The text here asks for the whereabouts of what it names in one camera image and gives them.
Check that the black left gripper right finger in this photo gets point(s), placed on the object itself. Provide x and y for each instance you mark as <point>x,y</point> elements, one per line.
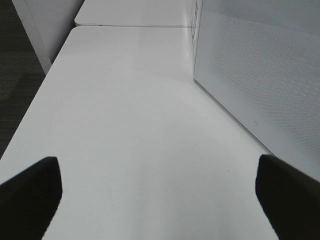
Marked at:
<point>289,198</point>

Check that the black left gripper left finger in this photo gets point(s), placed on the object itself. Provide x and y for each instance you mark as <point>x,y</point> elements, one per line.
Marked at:
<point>29,200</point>

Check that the white microwave door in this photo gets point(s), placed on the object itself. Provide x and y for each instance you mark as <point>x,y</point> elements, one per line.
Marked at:
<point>261,60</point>

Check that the white cabinet panel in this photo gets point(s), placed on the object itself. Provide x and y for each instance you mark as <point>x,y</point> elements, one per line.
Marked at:
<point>47,24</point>

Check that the white adjacent table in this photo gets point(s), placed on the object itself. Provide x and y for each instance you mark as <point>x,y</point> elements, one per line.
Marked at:
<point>136,13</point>

